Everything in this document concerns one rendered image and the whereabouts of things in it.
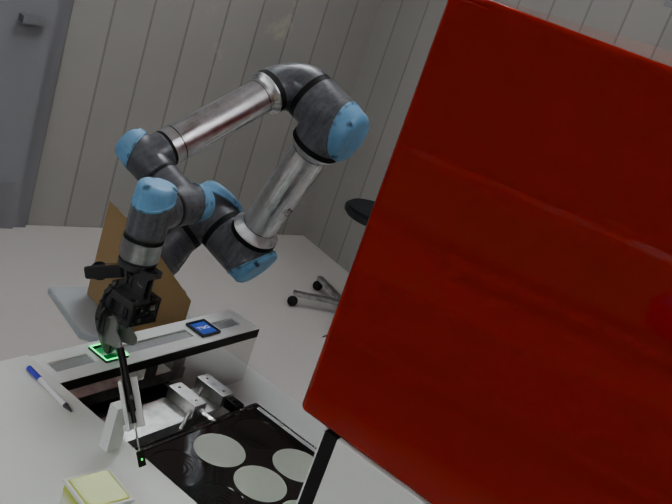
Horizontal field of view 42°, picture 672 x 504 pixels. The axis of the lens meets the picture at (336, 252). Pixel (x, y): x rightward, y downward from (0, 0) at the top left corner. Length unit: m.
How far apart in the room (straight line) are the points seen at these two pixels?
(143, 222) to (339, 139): 0.46
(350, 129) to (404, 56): 3.16
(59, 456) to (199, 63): 3.38
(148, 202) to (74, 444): 0.43
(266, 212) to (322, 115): 0.28
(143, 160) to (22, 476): 0.63
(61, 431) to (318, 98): 0.83
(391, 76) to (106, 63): 1.59
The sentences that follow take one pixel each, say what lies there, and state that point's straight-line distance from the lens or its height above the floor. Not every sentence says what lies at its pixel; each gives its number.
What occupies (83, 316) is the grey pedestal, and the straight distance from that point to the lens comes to 2.15.
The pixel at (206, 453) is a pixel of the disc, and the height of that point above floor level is 0.90.
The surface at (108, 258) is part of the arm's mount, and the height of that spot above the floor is 0.95.
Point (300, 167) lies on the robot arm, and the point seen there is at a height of 1.34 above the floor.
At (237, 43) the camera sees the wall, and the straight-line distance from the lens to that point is 4.71.
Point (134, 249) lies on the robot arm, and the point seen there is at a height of 1.21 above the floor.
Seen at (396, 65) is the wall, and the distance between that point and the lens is 4.99.
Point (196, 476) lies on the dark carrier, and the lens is 1.60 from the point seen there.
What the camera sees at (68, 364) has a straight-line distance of 1.70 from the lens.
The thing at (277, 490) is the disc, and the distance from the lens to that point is 1.62.
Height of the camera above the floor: 1.85
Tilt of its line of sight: 20 degrees down
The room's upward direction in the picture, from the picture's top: 19 degrees clockwise
